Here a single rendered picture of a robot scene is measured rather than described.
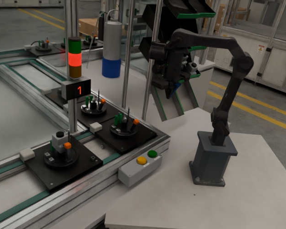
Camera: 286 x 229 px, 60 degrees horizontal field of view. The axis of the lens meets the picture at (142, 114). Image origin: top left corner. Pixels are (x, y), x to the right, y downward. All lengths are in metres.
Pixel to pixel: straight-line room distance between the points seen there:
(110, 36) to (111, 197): 1.31
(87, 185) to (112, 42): 1.31
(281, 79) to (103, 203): 4.43
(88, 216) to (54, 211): 0.13
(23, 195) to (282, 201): 1.08
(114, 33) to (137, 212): 1.39
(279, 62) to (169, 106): 3.83
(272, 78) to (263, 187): 3.93
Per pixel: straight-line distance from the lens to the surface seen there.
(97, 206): 1.05
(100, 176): 1.01
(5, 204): 1.04
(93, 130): 1.23
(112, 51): 2.04
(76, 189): 0.97
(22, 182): 1.09
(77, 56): 1.03
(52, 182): 0.99
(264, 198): 1.29
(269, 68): 5.12
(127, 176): 1.03
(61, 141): 1.00
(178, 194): 1.13
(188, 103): 1.50
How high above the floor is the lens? 1.68
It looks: 30 degrees down
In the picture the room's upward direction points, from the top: 8 degrees clockwise
